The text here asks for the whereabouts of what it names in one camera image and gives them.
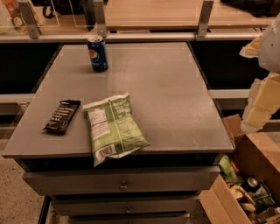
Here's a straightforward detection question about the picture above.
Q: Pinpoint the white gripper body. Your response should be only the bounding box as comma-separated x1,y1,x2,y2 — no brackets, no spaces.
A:
258,14,280,73

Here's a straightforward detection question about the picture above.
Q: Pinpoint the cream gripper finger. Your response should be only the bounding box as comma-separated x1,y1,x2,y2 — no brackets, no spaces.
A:
241,73,280,133
239,36,261,59

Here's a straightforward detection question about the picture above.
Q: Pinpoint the blue pepsi can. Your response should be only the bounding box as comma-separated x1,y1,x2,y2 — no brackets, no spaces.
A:
87,35,109,72

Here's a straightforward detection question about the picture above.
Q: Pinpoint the dark bag top right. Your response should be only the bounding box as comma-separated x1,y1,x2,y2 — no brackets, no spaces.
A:
220,0,280,18

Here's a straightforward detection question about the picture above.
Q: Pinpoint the green snack bag in box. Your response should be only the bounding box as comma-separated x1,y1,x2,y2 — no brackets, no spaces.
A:
219,155,243,186

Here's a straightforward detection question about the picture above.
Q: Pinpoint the silver can in box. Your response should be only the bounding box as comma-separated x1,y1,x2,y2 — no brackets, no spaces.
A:
244,178,260,193

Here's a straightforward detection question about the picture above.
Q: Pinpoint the green jalapeno chip bag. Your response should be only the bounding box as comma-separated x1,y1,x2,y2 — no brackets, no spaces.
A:
82,93,149,167

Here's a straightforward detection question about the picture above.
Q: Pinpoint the black bag on counter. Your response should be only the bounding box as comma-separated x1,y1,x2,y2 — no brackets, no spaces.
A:
42,0,84,18

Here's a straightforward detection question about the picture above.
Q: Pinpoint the cardboard box of snacks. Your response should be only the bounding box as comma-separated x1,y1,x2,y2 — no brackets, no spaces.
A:
200,115,280,224

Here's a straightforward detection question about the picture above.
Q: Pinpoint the top drawer with knob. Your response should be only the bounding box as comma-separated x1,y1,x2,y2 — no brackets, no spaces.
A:
23,166,220,196

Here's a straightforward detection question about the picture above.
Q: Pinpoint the drawer with knob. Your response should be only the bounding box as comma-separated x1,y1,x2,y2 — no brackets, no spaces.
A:
52,195,200,216
23,166,220,196

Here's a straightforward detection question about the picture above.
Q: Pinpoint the grey drawer cabinet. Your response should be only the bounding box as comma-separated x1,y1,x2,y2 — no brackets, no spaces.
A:
3,42,233,224

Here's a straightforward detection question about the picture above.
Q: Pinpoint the middle drawer with knob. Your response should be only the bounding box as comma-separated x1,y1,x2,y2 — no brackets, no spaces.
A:
52,195,200,216

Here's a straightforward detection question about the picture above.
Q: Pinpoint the black snack bar wrapper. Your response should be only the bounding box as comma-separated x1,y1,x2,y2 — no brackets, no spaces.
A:
44,100,81,135

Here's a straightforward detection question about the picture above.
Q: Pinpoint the orange snack package on shelf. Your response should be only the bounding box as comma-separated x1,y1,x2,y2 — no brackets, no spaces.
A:
0,0,43,35

